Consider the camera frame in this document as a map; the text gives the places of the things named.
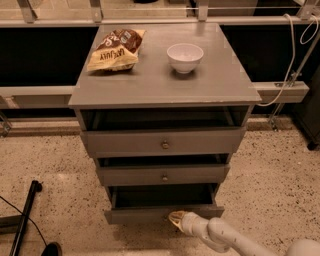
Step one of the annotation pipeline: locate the black stand pole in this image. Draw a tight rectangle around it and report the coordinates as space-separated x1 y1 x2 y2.
0 180 42 256

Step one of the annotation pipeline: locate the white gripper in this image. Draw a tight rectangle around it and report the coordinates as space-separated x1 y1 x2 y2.
168 211 209 237

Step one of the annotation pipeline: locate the grey middle drawer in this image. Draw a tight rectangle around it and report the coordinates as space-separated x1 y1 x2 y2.
96 154 230 186

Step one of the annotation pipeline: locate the grey drawer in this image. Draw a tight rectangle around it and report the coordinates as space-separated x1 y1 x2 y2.
105 183 224 224
81 128 246 158
96 154 230 186

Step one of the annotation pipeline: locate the metal railing frame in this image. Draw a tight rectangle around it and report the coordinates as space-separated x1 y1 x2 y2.
1 0 319 137

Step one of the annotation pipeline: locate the white ceramic bowl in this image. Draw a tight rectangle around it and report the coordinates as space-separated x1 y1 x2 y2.
167 43 204 74

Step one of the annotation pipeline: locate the yellow brown chip bag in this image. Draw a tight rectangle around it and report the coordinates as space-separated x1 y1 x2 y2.
86 29 146 71

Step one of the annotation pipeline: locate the grey wooden drawer cabinet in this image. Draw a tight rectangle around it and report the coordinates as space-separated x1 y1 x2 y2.
68 22 263 201

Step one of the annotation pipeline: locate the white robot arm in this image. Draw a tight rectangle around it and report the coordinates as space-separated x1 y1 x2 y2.
169 211 320 256

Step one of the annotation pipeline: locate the grey bottom drawer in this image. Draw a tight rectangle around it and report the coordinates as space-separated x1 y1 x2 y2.
105 183 224 224

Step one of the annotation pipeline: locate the black round foot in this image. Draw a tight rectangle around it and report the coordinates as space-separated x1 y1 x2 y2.
41 242 62 256

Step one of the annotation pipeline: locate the thin black floor cable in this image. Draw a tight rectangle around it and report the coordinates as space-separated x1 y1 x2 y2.
0 195 48 248

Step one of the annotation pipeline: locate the grey top drawer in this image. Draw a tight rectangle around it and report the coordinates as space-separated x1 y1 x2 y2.
81 128 246 158

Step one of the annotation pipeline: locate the dark cabinet at right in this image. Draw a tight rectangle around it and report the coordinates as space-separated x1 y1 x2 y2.
293 66 320 151

